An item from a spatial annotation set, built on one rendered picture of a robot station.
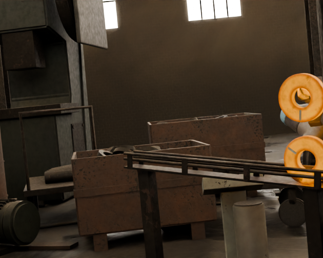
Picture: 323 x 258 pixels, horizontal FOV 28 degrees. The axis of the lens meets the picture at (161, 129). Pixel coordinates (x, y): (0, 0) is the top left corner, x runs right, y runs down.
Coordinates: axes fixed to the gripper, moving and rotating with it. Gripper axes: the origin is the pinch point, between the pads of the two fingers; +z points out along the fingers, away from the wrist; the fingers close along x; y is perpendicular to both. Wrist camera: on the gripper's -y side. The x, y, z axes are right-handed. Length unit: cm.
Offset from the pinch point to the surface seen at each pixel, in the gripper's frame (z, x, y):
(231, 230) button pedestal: -42, -48, -43
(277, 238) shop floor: -193, -100, -40
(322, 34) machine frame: 40.0, 22.8, 2.9
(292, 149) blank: -2.6, -4.0, -18.2
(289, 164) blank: -3.9, -5.6, -22.7
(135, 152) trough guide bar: -6, -71, -16
